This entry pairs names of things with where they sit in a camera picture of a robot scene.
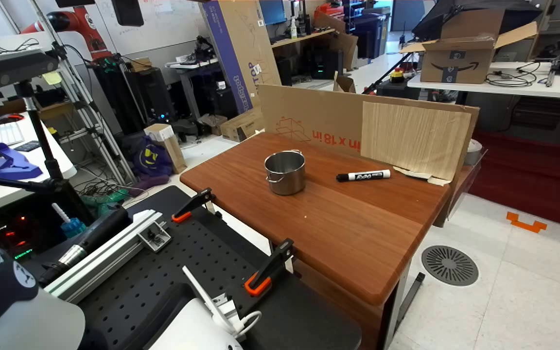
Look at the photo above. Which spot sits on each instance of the white spray bottle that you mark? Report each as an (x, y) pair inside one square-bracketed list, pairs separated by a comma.
[(293, 28)]

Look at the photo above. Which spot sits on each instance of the black and white marker pen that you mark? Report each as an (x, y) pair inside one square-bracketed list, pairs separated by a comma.
[(365, 175)]

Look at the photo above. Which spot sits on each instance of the whiteboard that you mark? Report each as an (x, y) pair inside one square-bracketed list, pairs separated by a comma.
[(168, 22)]

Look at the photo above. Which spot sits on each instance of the roll of grey tape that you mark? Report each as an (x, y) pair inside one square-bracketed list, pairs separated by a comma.
[(473, 151)]

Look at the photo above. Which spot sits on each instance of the aluminium rail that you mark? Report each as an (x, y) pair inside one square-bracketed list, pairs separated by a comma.
[(110, 245)]

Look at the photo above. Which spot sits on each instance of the black clamp with orange tip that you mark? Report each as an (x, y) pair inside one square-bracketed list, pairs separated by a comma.
[(193, 204), (269, 270)]

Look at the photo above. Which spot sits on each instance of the silver pot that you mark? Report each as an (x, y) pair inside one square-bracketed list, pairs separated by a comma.
[(285, 180)]

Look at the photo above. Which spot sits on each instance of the small upright cardboard box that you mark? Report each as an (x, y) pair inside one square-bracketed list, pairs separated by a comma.
[(168, 143)]

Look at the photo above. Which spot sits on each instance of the emergency stop button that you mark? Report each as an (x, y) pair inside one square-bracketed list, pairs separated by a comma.
[(397, 75)]

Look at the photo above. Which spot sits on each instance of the open cardboard box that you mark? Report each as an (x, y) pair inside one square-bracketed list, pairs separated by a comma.
[(457, 61)]

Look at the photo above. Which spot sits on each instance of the wood pattern sheet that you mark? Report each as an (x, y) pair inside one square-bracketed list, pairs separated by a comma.
[(413, 138)]

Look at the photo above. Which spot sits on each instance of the round floor drain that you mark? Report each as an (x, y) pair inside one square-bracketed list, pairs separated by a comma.
[(449, 265)]

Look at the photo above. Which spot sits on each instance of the purple bag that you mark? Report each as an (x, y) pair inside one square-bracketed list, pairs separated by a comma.
[(151, 158)]

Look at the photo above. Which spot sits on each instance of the red robot arm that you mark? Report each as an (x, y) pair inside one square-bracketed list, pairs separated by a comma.
[(83, 26)]

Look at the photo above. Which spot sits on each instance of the black cylindrical tool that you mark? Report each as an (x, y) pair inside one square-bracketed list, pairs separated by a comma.
[(96, 236)]

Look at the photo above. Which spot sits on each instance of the flat cardboard box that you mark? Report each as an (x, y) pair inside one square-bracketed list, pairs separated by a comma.
[(241, 125)]

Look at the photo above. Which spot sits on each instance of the cardboard panel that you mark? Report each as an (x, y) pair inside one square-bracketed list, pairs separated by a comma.
[(309, 116)]

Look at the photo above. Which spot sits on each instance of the aluminium frame stand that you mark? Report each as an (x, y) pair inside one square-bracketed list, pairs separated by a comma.
[(93, 121)]

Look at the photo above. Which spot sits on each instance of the camera on mount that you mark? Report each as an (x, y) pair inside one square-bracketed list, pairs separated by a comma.
[(12, 68)]

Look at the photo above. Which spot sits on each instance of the black computer tower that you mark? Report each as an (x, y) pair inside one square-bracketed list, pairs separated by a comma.
[(134, 97)]

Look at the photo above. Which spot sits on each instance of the white desk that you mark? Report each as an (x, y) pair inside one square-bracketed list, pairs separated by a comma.
[(17, 187)]

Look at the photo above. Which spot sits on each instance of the tall cardboard box purple side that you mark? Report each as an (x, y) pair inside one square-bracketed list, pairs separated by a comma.
[(243, 53)]

